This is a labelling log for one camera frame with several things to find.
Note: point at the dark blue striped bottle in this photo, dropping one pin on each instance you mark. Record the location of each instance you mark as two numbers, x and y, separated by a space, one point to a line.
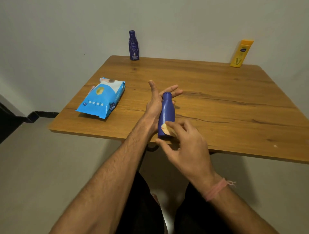
167 111

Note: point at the yellow bottle orange cap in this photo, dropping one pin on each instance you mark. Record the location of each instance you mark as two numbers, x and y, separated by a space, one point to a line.
241 54

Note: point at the black baseboard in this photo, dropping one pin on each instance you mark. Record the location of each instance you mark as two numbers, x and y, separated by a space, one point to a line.
45 114

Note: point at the white wet wipe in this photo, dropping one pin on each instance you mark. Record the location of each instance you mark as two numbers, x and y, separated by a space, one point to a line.
167 130

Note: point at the black door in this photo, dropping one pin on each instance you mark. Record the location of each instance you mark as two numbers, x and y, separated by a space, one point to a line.
8 125

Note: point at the person's right hand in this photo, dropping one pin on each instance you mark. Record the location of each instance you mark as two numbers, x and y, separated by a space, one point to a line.
190 154

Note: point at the blue wet wipes pack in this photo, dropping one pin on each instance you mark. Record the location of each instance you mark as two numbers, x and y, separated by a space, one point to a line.
102 100

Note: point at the person's left hand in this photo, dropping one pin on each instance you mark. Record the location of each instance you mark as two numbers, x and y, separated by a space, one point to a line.
153 108

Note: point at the pink thread wristband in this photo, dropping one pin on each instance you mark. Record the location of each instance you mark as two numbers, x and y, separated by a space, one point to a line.
216 189

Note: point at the person's left forearm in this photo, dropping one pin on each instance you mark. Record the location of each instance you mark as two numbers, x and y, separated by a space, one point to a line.
101 190

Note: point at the wooden table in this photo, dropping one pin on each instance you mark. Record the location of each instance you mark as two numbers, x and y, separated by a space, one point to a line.
241 101

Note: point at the dark blue bottle white print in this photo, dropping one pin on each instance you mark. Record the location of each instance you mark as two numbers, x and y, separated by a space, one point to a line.
134 47

